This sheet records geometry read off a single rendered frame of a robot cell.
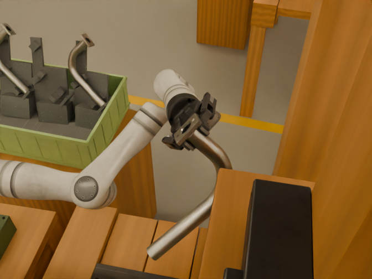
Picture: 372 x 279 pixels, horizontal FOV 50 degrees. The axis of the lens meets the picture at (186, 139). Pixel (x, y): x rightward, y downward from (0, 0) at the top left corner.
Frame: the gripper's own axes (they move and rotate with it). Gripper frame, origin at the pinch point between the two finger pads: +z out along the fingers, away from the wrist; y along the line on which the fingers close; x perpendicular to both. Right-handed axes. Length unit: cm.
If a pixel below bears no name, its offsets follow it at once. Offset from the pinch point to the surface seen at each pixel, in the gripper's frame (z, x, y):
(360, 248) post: 41.4, -0.5, 8.6
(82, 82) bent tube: -98, -12, -30
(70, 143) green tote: -78, -2, -47
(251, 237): 29.4, 1.1, 0.4
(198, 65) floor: -272, 67, 2
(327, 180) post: 30.7, 1.4, 10.5
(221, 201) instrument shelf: 15.5, 3.8, -2.2
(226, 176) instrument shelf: 11.5, 3.7, 0.1
